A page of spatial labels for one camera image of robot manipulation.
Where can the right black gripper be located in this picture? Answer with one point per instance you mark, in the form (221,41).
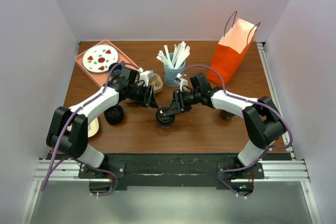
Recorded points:
(178,105)

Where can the dark blue mug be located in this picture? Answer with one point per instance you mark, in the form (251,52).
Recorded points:
(116,68)

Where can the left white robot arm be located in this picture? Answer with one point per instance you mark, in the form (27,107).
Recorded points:
(107,96)

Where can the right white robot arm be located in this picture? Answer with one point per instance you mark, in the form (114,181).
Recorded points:
(262,120)

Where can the blue straw holder cup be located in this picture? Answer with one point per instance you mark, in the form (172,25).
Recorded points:
(170,74)

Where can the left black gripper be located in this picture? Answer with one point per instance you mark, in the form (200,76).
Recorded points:
(144,102)

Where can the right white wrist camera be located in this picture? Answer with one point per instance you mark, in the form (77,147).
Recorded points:
(181,82)

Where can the white wrapped straws bundle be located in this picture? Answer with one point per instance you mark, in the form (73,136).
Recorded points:
(175,59)

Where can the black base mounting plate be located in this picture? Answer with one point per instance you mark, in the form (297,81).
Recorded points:
(170,170)

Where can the black coffee cup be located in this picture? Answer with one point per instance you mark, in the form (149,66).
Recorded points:
(165,127)
(227,116)

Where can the cream panda plate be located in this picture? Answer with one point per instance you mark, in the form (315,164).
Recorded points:
(93,127)

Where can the black lid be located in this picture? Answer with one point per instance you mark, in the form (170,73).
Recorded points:
(163,118)

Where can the pink serving tray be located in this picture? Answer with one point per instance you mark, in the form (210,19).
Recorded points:
(100,78)

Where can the orange paper bag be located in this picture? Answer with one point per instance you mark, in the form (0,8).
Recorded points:
(231,49)

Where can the watermelon pattern plate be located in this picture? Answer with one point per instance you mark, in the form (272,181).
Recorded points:
(97,59)

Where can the stack of black lids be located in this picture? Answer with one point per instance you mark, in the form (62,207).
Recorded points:
(114,115)

